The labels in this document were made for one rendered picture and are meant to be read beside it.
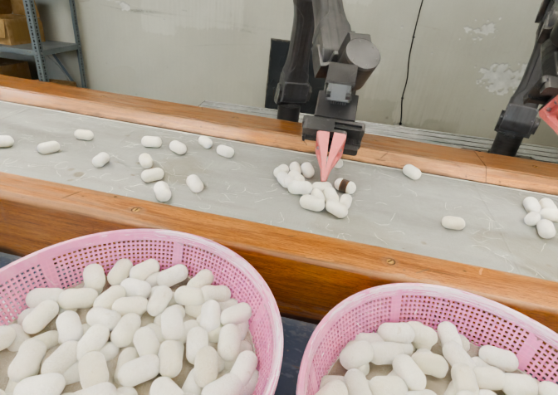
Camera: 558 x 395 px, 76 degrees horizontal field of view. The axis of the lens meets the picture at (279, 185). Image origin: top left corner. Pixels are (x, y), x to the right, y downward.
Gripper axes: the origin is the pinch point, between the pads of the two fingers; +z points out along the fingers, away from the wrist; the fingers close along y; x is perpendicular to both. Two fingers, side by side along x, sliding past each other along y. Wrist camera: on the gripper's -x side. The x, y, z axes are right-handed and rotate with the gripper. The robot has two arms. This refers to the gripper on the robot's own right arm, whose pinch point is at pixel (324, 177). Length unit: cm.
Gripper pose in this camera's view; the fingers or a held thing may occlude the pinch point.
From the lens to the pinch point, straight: 58.3
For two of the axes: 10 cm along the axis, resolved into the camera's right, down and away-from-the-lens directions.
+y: 9.8, 1.7, -1.3
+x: 0.5, 3.9, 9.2
